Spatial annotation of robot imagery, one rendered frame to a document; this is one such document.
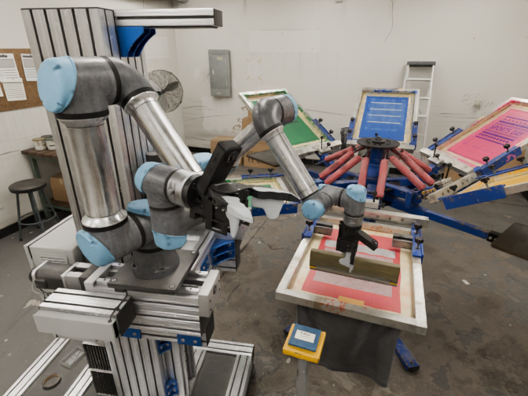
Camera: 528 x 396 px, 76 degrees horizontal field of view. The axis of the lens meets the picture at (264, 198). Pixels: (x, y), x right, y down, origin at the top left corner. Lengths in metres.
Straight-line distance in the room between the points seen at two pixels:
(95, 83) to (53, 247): 0.80
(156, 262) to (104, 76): 0.55
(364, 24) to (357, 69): 0.62
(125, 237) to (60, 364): 1.61
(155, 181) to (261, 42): 5.58
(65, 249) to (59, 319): 0.32
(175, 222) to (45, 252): 0.86
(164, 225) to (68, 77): 0.38
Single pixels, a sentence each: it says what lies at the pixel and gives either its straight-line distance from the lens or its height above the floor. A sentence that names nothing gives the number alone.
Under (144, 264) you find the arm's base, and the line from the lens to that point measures 1.14.
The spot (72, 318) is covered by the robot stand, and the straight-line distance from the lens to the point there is 1.24.
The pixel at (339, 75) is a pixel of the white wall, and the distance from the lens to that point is 5.89.
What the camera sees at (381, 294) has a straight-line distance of 1.60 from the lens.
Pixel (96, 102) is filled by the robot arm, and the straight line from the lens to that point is 0.90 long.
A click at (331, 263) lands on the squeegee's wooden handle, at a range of 1.46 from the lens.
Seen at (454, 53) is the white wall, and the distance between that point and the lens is 5.86.
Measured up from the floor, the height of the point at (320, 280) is 0.96.
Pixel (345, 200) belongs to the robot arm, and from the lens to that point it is 1.31.
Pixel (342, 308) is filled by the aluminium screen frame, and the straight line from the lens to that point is 1.43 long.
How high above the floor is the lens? 1.92
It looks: 24 degrees down
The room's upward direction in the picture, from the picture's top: straight up
